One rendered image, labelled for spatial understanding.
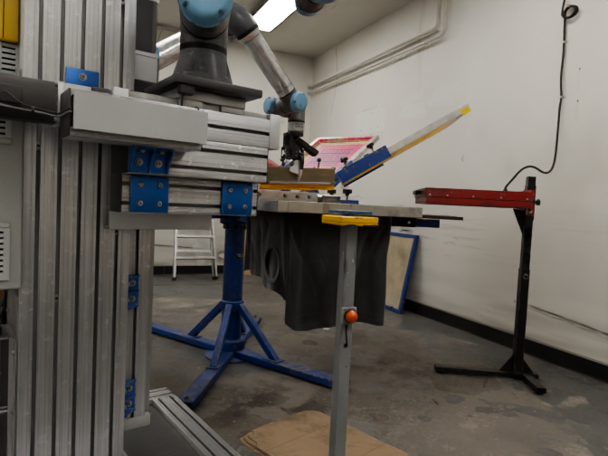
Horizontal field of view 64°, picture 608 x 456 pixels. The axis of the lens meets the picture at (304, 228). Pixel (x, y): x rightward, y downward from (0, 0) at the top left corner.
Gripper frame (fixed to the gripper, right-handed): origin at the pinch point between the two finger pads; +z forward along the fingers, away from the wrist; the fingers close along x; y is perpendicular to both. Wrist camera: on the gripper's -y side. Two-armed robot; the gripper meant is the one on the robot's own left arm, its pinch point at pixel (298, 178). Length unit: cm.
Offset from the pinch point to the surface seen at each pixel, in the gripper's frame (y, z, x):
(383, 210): -12, 12, 51
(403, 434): -43, 109, 31
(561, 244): -200, 29, -20
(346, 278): 13, 33, 70
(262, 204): 29.0, 12.0, 37.1
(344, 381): 12, 65, 70
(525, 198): -131, 2, 8
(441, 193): -93, 1, -14
